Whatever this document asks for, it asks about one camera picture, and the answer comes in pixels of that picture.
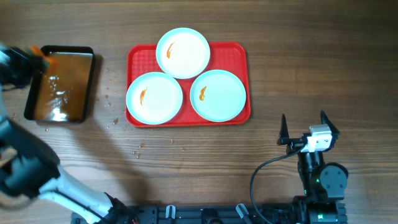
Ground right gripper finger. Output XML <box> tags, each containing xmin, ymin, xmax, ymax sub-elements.
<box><xmin>320</xmin><ymin>110</ymin><xmax>340</xmax><ymax>137</ymax></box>
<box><xmin>279</xmin><ymin>114</ymin><xmax>290</xmax><ymax>140</ymax></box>

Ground orange green sponge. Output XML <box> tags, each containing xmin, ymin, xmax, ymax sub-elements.
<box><xmin>30</xmin><ymin>45</ymin><xmax>57</xmax><ymax>73</ymax></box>

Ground light blue plate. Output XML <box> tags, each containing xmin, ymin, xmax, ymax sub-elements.
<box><xmin>190</xmin><ymin>70</ymin><xmax>246</xmax><ymax>123</ymax></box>
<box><xmin>155</xmin><ymin>27</ymin><xmax>210</xmax><ymax>79</ymax></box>
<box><xmin>126</xmin><ymin>72</ymin><xmax>183</xmax><ymax>125</ymax></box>

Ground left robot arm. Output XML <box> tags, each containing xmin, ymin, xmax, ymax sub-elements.
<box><xmin>1</xmin><ymin>45</ymin><xmax>134</xmax><ymax>223</ymax></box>

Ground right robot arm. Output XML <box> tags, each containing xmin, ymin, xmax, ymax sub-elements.
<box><xmin>277</xmin><ymin>111</ymin><xmax>349</xmax><ymax>224</ymax></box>

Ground black water tray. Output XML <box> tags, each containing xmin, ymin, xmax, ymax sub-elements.
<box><xmin>24</xmin><ymin>45</ymin><xmax>95</xmax><ymax>123</ymax></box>

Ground red plastic tray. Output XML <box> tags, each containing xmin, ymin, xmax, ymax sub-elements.
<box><xmin>126</xmin><ymin>42</ymin><xmax>251</xmax><ymax>128</ymax></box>

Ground right black cable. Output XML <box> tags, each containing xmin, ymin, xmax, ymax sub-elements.
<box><xmin>249</xmin><ymin>145</ymin><xmax>307</xmax><ymax>224</ymax></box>

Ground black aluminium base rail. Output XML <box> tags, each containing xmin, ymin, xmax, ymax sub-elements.
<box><xmin>70</xmin><ymin>203</ymin><xmax>348</xmax><ymax>224</ymax></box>

